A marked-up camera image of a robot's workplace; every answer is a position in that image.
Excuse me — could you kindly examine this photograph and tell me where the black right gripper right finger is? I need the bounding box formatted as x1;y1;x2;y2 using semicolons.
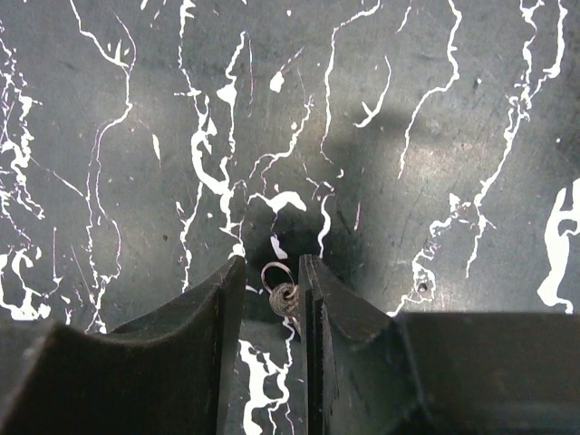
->
299;255;579;434

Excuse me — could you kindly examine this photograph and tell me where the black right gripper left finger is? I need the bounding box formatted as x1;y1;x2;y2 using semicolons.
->
1;256;246;434

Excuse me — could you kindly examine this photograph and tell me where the small silver key bunch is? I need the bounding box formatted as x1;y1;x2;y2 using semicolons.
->
260;261;302;336

